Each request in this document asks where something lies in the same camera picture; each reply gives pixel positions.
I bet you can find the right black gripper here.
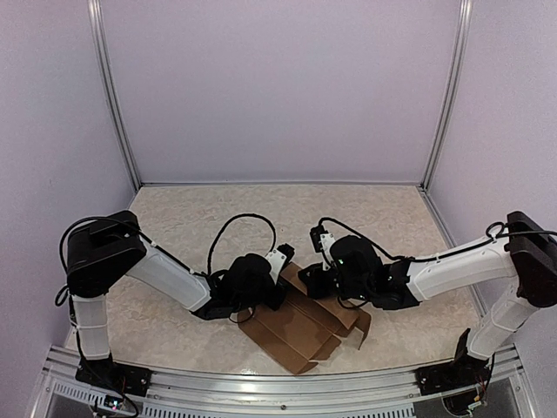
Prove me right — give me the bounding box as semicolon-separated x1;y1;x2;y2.
297;263;372;303

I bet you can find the brown cardboard box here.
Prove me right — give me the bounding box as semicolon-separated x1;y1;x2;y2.
238;262;372;375

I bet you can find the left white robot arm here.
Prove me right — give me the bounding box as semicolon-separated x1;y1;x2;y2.
58;210;295;388

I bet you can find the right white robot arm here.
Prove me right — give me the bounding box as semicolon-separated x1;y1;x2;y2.
298;211;556;387

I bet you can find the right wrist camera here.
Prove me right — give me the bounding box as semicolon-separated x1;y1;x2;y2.
310;222;336;270

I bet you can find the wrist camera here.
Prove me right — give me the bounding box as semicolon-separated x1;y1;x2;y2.
265;244;295;282
310;222;336;270

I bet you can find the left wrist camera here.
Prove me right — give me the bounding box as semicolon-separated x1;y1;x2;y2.
265;244;295;282

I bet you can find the front aluminium rail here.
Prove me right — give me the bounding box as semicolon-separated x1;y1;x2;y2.
41;343;536;418

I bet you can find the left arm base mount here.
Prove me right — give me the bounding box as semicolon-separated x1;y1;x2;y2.
76;354;152;397

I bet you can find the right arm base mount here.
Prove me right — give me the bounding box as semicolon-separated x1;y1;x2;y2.
414;328;492;396

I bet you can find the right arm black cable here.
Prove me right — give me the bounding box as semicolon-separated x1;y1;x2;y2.
317;217;557;266

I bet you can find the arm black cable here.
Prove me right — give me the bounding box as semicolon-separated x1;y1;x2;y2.
54;212;279;326
317;217;557;266

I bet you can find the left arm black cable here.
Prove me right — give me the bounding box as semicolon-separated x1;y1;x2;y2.
54;212;279;326

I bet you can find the right aluminium frame post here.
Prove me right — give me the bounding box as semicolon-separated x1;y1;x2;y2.
420;0;473;194

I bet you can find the aluminium frame post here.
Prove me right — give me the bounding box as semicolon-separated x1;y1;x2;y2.
420;0;473;194
87;0;143;192

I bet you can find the left aluminium frame post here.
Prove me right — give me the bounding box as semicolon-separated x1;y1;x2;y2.
87;0;143;192

